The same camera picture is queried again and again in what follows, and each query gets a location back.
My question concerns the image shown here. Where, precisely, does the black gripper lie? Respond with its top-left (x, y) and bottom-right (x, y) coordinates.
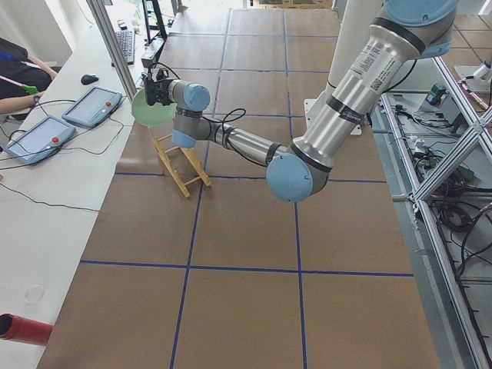
top-left (143, 76), bottom-right (175, 106)

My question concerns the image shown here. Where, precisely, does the light green plate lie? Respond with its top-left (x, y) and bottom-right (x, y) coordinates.
top-left (131, 89), bottom-right (177, 127)

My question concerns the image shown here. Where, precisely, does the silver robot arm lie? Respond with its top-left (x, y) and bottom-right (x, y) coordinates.
top-left (143, 1), bottom-right (457, 202)

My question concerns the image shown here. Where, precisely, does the wooden plate rack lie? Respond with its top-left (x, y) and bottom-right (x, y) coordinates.
top-left (148, 128), bottom-right (211, 198)

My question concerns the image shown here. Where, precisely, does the black keyboard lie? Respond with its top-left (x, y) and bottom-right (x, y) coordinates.
top-left (115, 30), bottom-right (135, 65)

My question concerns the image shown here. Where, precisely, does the far teach pendant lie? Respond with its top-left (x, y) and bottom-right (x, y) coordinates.
top-left (61, 86), bottom-right (123, 128)

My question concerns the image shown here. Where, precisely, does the teach pendant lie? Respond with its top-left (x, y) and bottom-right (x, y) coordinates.
top-left (5, 115), bottom-right (76, 165)
top-left (61, 86), bottom-right (123, 128)

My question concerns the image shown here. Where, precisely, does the black computer mouse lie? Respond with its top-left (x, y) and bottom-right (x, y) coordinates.
top-left (80, 74), bottom-right (99, 85)

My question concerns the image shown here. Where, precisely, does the near teach pendant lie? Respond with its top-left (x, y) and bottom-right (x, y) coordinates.
top-left (5, 115), bottom-right (76, 165)

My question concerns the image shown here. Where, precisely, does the person in black shirt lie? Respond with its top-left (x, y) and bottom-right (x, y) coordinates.
top-left (1, 38), bottom-right (58, 115)

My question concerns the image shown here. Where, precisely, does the red cylinder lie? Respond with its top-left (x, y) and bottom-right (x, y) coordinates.
top-left (1, 314), bottom-right (53, 346)

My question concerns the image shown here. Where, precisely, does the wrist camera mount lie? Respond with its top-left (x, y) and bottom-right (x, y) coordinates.
top-left (141, 67), bottom-right (169, 91)

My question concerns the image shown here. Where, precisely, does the aluminium frame post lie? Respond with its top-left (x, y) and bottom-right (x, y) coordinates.
top-left (86, 0), bottom-right (138, 105)

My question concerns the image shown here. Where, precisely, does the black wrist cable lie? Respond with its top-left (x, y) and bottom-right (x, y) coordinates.
top-left (148, 61), bottom-right (270, 166)

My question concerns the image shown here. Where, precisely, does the white pedestal column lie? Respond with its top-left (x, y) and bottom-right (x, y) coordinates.
top-left (304, 0), bottom-right (384, 128)

